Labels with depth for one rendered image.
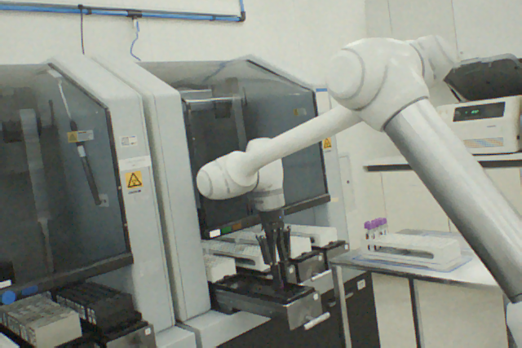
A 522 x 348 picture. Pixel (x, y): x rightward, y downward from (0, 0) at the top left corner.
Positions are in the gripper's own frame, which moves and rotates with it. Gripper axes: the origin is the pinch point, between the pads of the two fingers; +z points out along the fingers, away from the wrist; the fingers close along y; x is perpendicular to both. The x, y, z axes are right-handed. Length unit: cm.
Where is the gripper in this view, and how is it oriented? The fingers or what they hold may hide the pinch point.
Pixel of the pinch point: (280, 274)
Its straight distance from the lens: 157.4
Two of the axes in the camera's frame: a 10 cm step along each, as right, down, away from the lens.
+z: 1.4, 9.9, 0.6
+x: 6.7, -0.5, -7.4
